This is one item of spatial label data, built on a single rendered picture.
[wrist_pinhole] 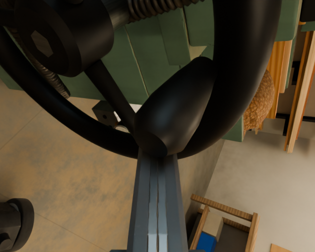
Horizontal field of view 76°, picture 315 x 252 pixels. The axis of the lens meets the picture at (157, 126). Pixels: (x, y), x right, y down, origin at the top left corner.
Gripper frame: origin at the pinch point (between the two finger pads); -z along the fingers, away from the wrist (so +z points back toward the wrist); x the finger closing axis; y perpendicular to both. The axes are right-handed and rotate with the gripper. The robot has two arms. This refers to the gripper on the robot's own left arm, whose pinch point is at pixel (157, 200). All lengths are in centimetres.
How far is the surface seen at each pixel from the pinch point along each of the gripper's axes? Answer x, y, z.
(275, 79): 25.2, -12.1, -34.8
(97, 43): -4.5, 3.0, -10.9
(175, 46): 1.9, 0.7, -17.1
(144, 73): -2.6, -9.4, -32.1
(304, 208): 209, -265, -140
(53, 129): -52, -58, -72
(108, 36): -3.8, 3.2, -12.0
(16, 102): -60, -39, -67
